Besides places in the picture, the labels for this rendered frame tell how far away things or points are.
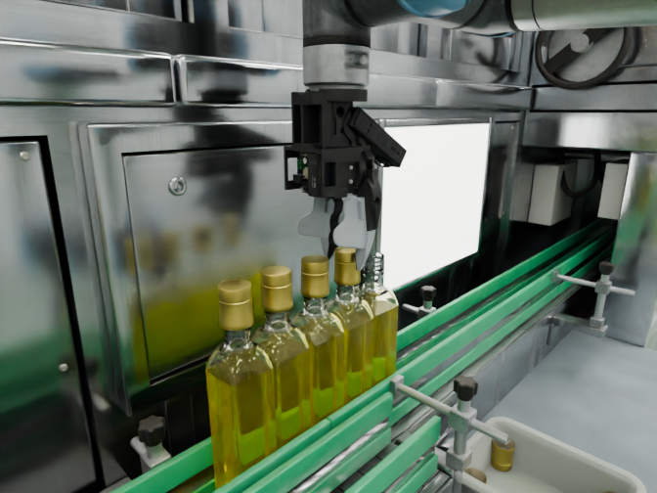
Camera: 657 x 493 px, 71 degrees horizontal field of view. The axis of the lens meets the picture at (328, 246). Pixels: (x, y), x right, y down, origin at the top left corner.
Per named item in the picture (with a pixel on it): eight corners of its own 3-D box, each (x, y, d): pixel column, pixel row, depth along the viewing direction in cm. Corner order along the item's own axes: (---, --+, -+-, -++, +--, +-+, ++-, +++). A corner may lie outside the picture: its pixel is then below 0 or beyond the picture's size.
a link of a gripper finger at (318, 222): (286, 256, 60) (295, 190, 56) (322, 247, 64) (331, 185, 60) (301, 267, 58) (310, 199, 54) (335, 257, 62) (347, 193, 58)
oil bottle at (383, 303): (367, 400, 75) (370, 277, 69) (395, 415, 71) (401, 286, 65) (343, 416, 71) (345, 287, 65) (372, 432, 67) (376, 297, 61)
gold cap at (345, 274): (347, 274, 63) (348, 244, 62) (366, 281, 60) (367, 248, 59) (328, 280, 61) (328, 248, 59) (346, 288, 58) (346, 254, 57)
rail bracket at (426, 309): (407, 337, 96) (410, 278, 93) (435, 349, 92) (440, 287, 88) (395, 344, 94) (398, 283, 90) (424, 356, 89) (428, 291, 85)
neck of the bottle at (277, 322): (279, 317, 55) (278, 280, 54) (296, 325, 53) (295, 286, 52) (259, 326, 53) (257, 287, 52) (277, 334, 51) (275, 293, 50)
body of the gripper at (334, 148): (283, 195, 55) (280, 89, 52) (336, 188, 61) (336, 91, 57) (324, 204, 50) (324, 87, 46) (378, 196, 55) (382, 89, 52)
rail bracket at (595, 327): (547, 336, 117) (559, 251, 110) (623, 360, 106) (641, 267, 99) (540, 342, 113) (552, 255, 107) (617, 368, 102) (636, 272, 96)
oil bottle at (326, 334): (316, 434, 67) (315, 298, 61) (345, 453, 63) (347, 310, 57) (287, 455, 63) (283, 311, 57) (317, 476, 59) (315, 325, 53)
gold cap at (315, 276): (315, 285, 59) (315, 252, 58) (335, 292, 57) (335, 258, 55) (294, 292, 56) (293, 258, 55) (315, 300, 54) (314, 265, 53)
